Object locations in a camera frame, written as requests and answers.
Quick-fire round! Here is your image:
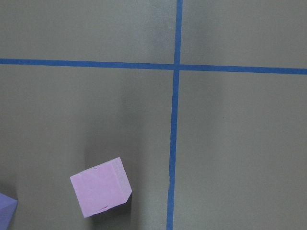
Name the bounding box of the pink foam block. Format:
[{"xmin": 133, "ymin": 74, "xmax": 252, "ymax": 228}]
[{"xmin": 70, "ymin": 157, "xmax": 132, "ymax": 218}]

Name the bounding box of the purple foam block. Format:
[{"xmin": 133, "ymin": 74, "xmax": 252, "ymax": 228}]
[{"xmin": 0, "ymin": 193, "xmax": 18, "ymax": 230}]

